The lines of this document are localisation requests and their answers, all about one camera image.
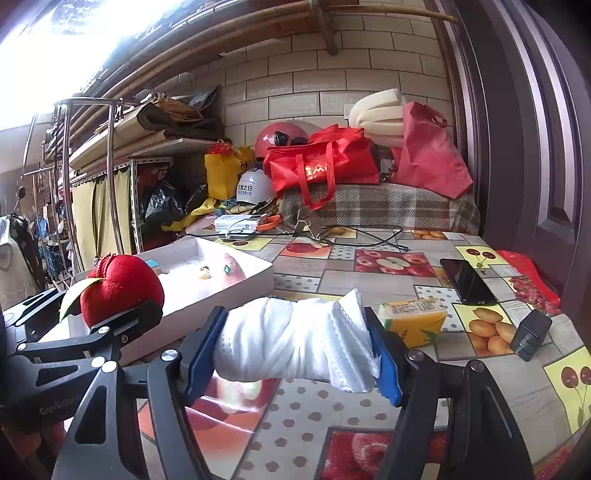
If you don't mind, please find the pink helmet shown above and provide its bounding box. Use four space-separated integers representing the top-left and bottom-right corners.
254 121 308 158

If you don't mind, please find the small black box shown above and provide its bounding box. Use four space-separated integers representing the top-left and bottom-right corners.
510 310 552 362

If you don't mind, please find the white cardboard tray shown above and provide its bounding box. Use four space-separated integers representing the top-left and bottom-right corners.
66 236 273 364

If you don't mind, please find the red tote bag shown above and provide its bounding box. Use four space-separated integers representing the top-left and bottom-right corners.
263 124 380 211

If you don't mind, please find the white power bank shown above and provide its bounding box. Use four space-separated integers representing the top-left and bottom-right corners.
213 214 260 236

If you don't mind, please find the brown door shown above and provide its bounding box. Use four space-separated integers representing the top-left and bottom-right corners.
431 1 590 332

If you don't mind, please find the black smartphone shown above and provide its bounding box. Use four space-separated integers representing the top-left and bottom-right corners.
440 259 497 305

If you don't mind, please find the fruit pattern tablecloth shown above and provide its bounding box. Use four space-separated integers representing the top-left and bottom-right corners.
133 225 591 480

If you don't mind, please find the plaid covered bench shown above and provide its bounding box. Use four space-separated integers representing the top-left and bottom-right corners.
280 183 481 235

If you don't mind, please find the red cushion stool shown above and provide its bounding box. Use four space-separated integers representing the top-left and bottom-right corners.
498 250 561 313

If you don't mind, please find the black garbage bag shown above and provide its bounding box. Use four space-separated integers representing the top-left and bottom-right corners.
140 180 207 233

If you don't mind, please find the teal tissue pack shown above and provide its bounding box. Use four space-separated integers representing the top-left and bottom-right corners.
145 259 162 275

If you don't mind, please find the white helmet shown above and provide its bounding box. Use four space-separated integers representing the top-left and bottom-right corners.
235 169 276 205

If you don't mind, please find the black cable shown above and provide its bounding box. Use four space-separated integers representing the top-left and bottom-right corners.
184 224 410 254

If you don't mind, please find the metal clothes rack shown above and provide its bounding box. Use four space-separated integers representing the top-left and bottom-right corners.
18 97 136 278

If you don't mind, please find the pink fluffy plush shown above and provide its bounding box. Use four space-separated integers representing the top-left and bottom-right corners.
223 254 246 286

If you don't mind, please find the yellow shopping bag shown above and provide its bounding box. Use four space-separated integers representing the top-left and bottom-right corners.
204 142 256 201

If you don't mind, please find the metal storage shelf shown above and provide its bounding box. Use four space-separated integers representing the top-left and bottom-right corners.
64 85 228 259

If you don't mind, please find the white cloth roll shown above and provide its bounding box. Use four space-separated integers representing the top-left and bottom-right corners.
213 289 381 393

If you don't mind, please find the cream foam stack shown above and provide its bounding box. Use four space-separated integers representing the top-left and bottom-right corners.
349 88 406 148

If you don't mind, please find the yellow curtain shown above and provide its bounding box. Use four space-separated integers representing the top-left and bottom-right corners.
72 169 132 271

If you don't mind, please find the red plush apple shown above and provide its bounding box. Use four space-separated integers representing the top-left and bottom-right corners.
58 254 164 328

